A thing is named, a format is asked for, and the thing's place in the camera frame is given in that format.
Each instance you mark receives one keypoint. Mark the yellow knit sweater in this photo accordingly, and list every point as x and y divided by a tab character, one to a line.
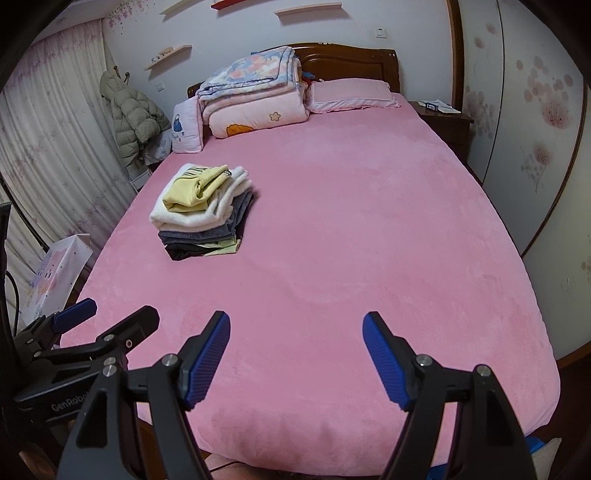
194	189

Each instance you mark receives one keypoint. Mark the wooden wall shelf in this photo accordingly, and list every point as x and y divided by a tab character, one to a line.
168	56
307	8

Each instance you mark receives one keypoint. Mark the white cloth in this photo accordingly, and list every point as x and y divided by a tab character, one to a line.
547	464

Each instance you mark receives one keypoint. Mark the green puffer jacket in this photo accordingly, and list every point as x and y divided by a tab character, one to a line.
134	115

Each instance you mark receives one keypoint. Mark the pale yellow folded garment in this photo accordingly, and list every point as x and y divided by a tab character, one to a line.
221	249

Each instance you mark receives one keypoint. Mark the pale floral curtain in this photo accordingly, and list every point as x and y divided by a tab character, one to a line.
60	152

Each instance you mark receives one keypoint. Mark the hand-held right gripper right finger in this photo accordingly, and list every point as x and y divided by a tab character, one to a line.
388	364

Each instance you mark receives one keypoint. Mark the white storage box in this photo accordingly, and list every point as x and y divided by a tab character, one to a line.
138	179

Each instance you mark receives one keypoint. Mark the floral wardrobe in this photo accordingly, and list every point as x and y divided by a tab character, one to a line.
531	138

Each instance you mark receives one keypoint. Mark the wooden headboard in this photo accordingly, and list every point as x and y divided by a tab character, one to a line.
351	60

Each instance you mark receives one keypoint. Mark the floral folded quilt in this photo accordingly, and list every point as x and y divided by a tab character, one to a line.
258	106

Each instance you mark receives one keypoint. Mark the white folded sweater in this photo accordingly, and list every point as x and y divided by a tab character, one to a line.
184	220

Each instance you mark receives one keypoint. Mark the white wall shelf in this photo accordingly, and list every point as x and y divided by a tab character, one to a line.
178	6

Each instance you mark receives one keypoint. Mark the pink pillow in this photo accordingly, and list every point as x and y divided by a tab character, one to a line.
351	94

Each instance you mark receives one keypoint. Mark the white gift bag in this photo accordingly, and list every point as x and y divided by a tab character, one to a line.
55	272

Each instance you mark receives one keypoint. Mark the white paper sheet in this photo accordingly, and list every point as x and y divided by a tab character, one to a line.
450	110

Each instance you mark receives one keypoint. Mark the grey folded jeans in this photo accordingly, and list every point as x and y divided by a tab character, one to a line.
217	230

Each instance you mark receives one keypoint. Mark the black stand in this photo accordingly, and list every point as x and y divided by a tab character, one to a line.
4	258

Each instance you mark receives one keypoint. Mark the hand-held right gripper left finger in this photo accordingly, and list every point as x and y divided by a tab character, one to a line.
207	364

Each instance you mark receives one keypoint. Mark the black folded garment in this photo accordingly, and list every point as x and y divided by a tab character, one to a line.
182	253

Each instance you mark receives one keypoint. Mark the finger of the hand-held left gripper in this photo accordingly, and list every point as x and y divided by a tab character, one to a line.
129	327
74	314

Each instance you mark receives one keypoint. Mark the red wall shelf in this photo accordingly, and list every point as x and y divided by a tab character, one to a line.
231	3

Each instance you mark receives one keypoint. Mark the white cushion with blue print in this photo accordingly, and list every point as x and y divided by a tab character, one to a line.
187	124

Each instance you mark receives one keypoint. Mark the pink bed blanket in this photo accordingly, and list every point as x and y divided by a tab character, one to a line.
346	230

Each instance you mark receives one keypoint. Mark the wooden nightstand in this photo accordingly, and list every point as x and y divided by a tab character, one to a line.
443	131

